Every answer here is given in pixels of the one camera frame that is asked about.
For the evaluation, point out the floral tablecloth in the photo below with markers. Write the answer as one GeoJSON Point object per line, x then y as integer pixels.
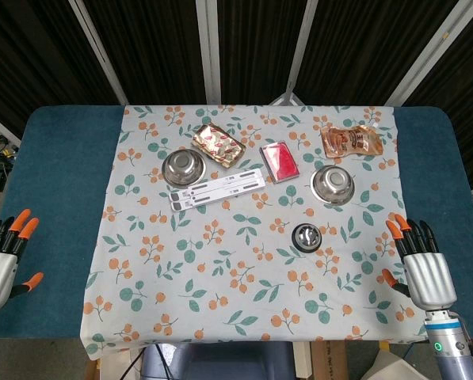
{"type": "Point", "coordinates": [236, 237]}

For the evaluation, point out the orange sauce pouch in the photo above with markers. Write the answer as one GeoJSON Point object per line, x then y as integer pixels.
{"type": "Point", "coordinates": [350, 141]}

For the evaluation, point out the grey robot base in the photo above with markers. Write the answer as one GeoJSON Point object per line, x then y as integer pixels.
{"type": "Point", "coordinates": [220, 362]}

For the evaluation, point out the gold foil snack packet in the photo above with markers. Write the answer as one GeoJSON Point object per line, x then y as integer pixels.
{"type": "Point", "coordinates": [219, 147]}

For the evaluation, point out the white folding laptop stand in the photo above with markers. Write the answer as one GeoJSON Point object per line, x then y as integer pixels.
{"type": "Point", "coordinates": [216, 190]}

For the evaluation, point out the stainless steel bowl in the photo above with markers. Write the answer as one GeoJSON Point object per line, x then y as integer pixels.
{"type": "Point", "coordinates": [333, 184]}
{"type": "Point", "coordinates": [184, 166]}

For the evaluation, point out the cardboard box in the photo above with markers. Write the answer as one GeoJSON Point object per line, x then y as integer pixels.
{"type": "Point", "coordinates": [329, 360]}

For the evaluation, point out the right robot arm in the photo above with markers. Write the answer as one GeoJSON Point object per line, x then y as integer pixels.
{"type": "Point", "coordinates": [454, 348]}

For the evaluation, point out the blue felt table mat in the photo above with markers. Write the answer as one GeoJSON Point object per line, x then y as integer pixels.
{"type": "Point", "coordinates": [54, 206]}

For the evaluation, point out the red card box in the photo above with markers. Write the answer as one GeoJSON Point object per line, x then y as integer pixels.
{"type": "Point", "coordinates": [279, 160]}

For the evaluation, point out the white partition frame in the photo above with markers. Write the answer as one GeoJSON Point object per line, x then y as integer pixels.
{"type": "Point", "coordinates": [210, 51]}

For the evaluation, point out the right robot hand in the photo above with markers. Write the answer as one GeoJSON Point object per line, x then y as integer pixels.
{"type": "Point", "coordinates": [428, 277]}

